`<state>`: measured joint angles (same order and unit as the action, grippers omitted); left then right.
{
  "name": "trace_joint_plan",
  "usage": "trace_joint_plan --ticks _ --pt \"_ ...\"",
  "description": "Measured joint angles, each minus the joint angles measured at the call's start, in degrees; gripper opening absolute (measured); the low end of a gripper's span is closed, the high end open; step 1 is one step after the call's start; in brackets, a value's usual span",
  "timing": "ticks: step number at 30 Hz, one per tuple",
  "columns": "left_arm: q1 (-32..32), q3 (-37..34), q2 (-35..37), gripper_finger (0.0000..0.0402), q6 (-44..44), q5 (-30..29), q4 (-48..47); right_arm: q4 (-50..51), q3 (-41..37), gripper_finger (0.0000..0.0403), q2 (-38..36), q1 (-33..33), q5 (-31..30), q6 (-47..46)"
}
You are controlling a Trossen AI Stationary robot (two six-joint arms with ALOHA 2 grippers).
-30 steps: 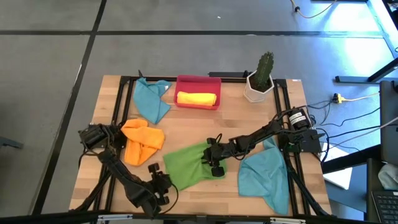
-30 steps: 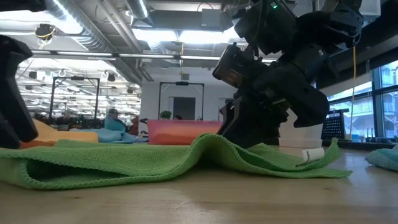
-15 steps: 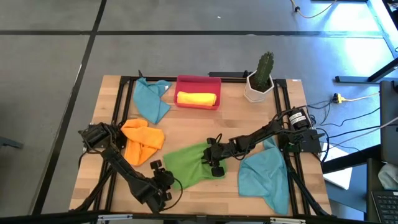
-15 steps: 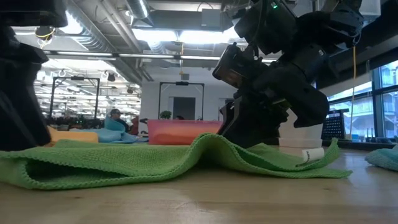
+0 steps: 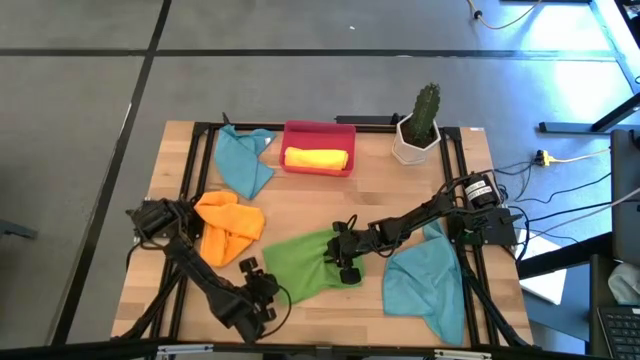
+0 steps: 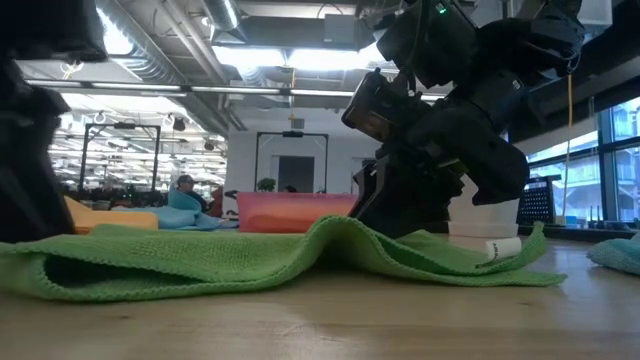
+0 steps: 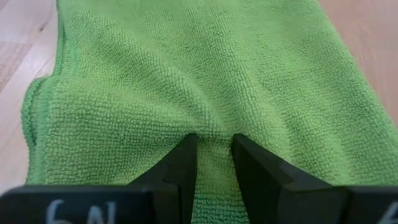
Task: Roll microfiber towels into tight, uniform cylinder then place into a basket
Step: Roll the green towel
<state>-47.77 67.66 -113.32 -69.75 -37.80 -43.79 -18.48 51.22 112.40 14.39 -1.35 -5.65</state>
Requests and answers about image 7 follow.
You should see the green microfiber towel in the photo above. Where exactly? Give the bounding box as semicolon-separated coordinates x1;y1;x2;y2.
21;0;398;224

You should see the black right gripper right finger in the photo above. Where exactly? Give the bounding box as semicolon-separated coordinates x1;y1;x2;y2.
231;133;398;224

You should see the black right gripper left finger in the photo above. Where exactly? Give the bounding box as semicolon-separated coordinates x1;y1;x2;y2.
0;133;199;224

